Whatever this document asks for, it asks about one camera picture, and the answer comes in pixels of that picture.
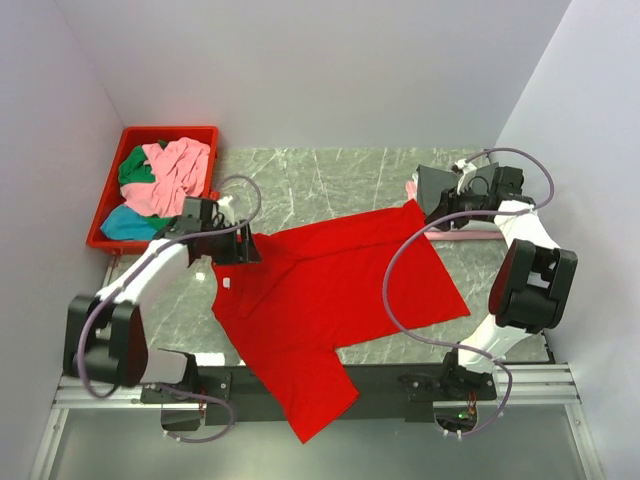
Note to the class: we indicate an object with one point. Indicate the red plastic bin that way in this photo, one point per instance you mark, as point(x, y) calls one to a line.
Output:
point(110, 198)

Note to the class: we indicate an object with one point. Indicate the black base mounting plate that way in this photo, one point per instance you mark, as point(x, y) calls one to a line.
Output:
point(305, 421)

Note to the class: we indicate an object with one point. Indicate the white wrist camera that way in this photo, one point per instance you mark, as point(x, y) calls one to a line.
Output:
point(225, 215)
point(466, 172)

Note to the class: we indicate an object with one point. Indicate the crumpled pink t-shirt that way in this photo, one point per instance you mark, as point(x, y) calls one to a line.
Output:
point(191, 160)

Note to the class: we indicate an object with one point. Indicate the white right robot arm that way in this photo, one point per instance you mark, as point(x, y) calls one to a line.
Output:
point(533, 283)

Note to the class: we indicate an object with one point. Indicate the crumpled teal t-shirt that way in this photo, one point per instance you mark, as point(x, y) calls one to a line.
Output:
point(125, 224)

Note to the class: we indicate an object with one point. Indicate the folded pink t-shirt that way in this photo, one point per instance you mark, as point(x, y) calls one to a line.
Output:
point(465, 235)

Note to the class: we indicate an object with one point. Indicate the folded dark grey t-shirt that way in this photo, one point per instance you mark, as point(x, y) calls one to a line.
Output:
point(429, 177)

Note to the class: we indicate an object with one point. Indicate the crumpled green t-shirt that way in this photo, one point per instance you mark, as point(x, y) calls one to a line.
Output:
point(147, 180)

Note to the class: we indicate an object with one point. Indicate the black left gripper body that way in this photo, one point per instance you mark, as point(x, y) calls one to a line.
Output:
point(225, 248)

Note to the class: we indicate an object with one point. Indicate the red t-shirt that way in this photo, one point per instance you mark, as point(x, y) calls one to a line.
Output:
point(333, 284)

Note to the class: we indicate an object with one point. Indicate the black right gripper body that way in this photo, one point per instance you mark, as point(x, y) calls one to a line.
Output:
point(465, 202)

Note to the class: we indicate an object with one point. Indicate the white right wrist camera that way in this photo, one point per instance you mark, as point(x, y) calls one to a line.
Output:
point(466, 172)

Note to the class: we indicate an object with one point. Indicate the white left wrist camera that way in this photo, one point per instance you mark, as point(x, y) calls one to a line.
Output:
point(225, 215)

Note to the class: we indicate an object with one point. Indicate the aluminium frame rail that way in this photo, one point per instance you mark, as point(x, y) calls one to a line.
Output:
point(524, 384)

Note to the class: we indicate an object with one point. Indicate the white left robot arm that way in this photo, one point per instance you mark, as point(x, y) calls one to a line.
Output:
point(105, 338)

